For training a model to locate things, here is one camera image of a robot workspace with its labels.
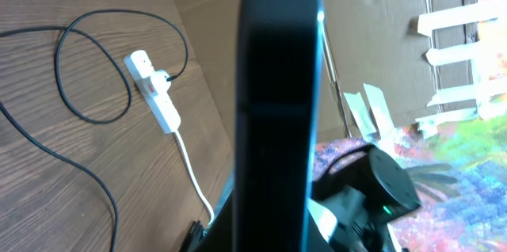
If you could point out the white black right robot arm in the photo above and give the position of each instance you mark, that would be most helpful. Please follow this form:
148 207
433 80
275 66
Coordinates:
351 208

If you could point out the blue Samsung Galaxy smartphone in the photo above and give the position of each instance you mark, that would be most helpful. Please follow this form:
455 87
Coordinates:
279 65

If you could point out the white power strip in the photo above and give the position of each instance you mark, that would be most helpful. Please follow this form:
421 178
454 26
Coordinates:
163 109

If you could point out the brown cardboard backdrop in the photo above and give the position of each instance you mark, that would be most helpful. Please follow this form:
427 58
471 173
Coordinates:
372 42

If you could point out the white charger plug adapter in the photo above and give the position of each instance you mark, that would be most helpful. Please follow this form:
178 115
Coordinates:
158 83

